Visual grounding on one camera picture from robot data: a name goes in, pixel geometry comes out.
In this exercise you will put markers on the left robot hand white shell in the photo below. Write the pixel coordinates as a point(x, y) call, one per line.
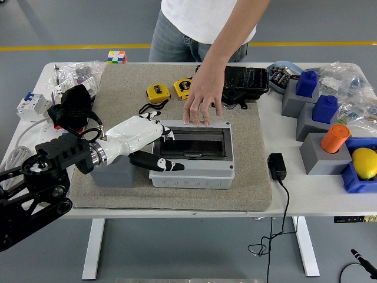
point(132, 135)

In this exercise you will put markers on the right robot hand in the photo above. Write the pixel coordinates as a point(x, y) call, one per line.
point(366, 263)

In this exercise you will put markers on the person's left hand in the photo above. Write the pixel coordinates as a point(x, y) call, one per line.
point(206, 91)

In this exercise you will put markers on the transparent hinged box lid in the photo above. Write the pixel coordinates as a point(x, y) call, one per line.
point(191, 154)

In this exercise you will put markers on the grey plastic junction box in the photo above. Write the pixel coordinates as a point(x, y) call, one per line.
point(191, 174)

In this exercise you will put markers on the person's left forearm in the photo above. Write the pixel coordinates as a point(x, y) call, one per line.
point(232, 38)

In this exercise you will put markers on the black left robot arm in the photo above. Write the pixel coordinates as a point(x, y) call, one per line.
point(62, 150)

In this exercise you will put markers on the orange cylinder battery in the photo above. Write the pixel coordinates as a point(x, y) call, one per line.
point(334, 138)

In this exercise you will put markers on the black plastic tray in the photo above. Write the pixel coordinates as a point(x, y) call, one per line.
point(247, 79)

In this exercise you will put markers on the grey block holder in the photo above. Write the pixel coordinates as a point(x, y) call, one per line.
point(321, 162)
point(304, 126)
point(291, 103)
point(115, 177)

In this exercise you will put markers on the table height control panel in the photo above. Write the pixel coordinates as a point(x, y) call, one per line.
point(353, 219)

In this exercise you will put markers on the grey-brown felt mat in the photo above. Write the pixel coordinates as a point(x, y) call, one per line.
point(123, 88)

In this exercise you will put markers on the white table leg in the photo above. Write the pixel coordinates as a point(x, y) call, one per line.
point(92, 250)
point(306, 247)

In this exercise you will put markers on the white terminal modules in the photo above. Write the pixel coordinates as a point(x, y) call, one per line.
point(89, 84)

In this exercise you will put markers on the black cloth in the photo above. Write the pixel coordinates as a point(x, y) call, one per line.
point(73, 97)

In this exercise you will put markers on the dark snack packets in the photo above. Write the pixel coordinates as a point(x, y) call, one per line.
point(279, 78)

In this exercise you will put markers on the Rubik's cube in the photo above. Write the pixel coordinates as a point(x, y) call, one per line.
point(117, 57)

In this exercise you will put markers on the blue plastic bin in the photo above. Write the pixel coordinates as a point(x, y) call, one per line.
point(353, 184)

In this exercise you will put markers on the white power strip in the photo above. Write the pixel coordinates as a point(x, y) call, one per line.
point(47, 132)

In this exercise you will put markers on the light blue bowl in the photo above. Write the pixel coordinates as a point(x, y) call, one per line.
point(287, 63)

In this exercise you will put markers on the clear bags of hardware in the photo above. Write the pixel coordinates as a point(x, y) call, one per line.
point(70, 69)

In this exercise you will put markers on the yellow lemon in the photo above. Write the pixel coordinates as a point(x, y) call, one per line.
point(365, 163)

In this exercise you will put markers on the blue plastic block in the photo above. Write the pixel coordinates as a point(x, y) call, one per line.
point(324, 110)
point(306, 85)

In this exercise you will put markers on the black power adapter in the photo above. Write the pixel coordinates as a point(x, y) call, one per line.
point(277, 166)

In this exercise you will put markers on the white circuit breaker blue lever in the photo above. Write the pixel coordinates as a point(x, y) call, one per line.
point(32, 104)

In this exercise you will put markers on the clear bags of small parts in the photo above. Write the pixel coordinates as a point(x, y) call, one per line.
point(353, 85)

